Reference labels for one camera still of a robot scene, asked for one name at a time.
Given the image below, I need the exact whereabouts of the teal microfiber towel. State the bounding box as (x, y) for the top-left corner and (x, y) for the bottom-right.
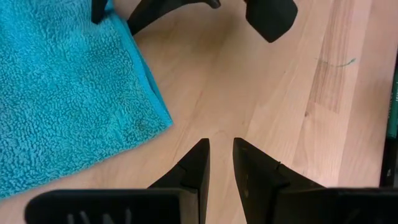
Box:
(0, 0), (174, 200)

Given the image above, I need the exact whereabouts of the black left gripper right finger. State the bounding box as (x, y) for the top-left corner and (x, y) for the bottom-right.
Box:
(233, 137), (398, 224)

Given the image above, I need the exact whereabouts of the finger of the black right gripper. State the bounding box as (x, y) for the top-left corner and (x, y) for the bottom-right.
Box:
(91, 0), (109, 26)
(126, 0), (299, 44)

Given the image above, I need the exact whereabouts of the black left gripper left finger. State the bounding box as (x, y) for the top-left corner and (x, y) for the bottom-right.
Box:
(24, 138), (211, 224)

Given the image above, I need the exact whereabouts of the black device green label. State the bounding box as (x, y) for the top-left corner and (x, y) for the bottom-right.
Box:
(379, 51), (398, 188)

